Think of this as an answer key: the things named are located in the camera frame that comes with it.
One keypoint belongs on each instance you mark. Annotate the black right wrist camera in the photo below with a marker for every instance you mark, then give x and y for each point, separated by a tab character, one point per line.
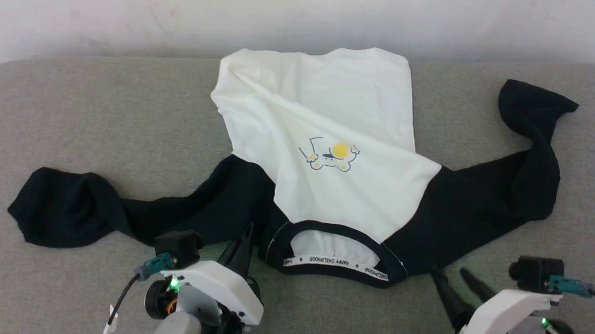
534	273

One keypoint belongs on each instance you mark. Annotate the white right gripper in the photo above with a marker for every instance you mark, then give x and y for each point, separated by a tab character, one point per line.
493	314

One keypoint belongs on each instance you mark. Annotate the teal left camera connector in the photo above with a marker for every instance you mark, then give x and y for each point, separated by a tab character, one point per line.
156	265

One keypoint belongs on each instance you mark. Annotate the teal right camera connector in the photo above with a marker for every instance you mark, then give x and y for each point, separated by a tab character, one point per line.
571	287

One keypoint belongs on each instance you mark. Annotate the teal camera connector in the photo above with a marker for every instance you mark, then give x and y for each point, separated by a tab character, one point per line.
571	287
156	265

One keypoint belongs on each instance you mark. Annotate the white and black raglan shirt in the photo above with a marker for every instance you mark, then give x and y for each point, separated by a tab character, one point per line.
331	102

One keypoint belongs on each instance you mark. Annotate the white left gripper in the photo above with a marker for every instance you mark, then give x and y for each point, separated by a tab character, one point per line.
220	285

